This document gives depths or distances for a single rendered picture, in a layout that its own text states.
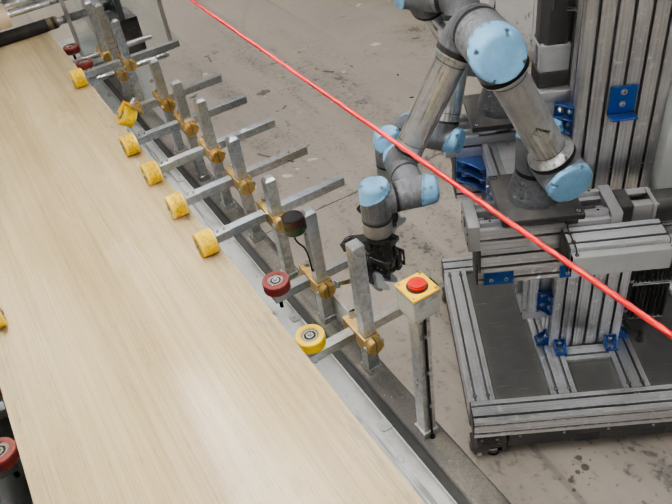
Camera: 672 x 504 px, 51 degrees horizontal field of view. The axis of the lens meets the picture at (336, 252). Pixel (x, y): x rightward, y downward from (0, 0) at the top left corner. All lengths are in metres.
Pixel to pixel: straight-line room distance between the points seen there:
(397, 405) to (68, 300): 1.02
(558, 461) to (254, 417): 1.32
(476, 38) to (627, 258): 0.80
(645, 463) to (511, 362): 0.56
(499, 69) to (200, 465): 1.09
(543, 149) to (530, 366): 1.13
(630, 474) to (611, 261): 0.94
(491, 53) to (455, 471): 0.99
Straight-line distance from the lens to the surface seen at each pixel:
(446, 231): 3.55
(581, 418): 2.57
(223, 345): 1.90
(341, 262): 2.12
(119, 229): 2.43
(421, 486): 1.90
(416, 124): 1.75
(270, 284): 2.03
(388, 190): 1.67
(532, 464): 2.68
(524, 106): 1.65
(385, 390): 1.98
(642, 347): 2.80
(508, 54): 1.54
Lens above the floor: 2.26
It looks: 40 degrees down
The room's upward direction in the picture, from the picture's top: 9 degrees counter-clockwise
